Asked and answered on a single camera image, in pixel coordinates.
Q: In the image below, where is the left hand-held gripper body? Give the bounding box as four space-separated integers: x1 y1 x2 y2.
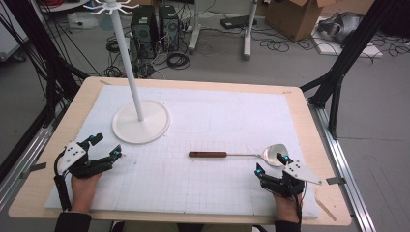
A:
56 140 112 179

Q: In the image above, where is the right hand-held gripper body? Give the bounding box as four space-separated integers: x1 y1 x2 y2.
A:
260 159 324 198

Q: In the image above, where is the metal ladle with wooden handle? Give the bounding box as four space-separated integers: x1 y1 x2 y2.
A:
188 143 289 168

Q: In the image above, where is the white hook rack stand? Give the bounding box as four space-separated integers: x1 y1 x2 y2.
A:
82 0 171 145

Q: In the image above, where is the person's right hand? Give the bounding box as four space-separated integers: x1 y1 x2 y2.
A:
273 192 304 224

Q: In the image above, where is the person's left hand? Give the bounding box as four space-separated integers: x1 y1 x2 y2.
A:
70 172 103 215

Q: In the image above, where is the thin wooden strip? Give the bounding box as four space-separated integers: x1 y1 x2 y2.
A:
314 197 338 222

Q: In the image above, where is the white grid mat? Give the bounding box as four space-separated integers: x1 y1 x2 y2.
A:
44 84 321 218

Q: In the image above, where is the black computer tower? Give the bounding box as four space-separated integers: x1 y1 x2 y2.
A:
158 4 180 52
131 6 160 60

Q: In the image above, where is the white stand leg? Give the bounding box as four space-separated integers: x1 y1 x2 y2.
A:
243 0 259 62
188 0 203 54

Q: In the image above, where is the white cabinet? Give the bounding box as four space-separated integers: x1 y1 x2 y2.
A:
0 3 30 63

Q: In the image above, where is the white foam board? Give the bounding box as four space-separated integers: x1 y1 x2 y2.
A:
310 15 385 59

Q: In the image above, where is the cardboard box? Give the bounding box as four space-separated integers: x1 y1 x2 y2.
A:
264 0 337 43

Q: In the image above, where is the grey bag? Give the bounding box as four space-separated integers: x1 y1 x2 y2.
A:
317 12 365 44

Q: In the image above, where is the flat black device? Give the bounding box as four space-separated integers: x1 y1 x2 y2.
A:
220 14 258 31

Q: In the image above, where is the grey metal bracket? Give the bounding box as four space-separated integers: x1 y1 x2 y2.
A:
19 161 48 180
325 176 348 186

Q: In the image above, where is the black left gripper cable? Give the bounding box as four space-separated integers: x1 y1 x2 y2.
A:
53 151 73 213

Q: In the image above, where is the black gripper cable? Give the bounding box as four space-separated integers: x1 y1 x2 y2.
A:
53 151 73 213
291 185 306 227

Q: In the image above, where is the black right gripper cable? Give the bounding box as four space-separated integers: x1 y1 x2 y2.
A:
291 185 306 227

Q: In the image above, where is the aluminium rail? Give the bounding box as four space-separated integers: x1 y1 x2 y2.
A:
0 124 54 211
307 102 377 232

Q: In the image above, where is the black metal frame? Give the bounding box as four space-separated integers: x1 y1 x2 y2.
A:
0 0 90 129
299 0 399 140

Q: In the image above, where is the coiled black cable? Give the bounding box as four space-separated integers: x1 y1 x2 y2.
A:
166 51 191 71

